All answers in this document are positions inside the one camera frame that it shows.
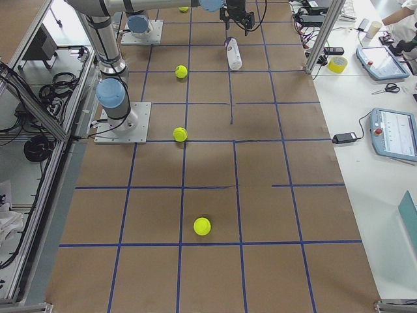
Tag blue white tennis ball can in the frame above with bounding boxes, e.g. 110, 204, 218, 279
224, 37, 242, 71

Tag tennis ball near far base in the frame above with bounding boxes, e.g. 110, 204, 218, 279
175, 65, 188, 79

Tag tennis ball with black print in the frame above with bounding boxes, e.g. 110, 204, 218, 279
173, 127, 188, 142

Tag tennis ball centre left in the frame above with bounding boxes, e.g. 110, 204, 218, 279
193, 217, 212, 236

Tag black remote phone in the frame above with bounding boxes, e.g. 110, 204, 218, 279
323, 47, 345, 55

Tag yellow tape roll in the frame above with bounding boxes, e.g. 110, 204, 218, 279
328, 56, 348, 74

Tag paper cup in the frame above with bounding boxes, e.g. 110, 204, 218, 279
366, 21, 382, 39

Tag far teach pendant tablet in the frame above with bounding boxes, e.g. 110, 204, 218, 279
356, 46, 409, 80

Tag teach pendant tablet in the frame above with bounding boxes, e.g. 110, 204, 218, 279
369, 108, 416, 162
356, 46, 409, 80

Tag black power adapter brick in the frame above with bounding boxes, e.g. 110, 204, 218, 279
332, 132, 358, 144

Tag person in white coat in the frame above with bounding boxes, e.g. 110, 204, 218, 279
382, 0, 416, 75

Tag brown paper mat blue grid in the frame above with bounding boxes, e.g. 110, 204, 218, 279
46, 1, 378, 312

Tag near teach pendant tablet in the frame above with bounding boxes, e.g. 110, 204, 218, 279
369, 108, 416, 162

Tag teal folder corner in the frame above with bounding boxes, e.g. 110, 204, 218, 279
398, 190, 417, 238

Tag white crumpled cloth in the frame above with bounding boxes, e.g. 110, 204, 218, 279
0, 181, 24, 258

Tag aluminium frame post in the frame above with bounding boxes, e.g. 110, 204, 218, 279
304, 0, 345, 74

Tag black handled scissors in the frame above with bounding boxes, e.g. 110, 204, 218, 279
372, 83, 400, 95

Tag coiled black cables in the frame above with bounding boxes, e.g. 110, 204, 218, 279
23, 134, 55, 162

